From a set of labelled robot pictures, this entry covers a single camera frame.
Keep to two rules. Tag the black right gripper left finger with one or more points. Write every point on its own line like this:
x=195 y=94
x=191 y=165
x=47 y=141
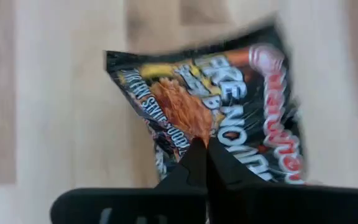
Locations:
x=191 y=174

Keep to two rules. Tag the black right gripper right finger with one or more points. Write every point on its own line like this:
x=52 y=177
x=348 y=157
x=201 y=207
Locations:
x=225 y=174

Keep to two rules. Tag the black Fire Noodle packet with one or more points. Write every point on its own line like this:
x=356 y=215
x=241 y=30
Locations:
x=228 y=93

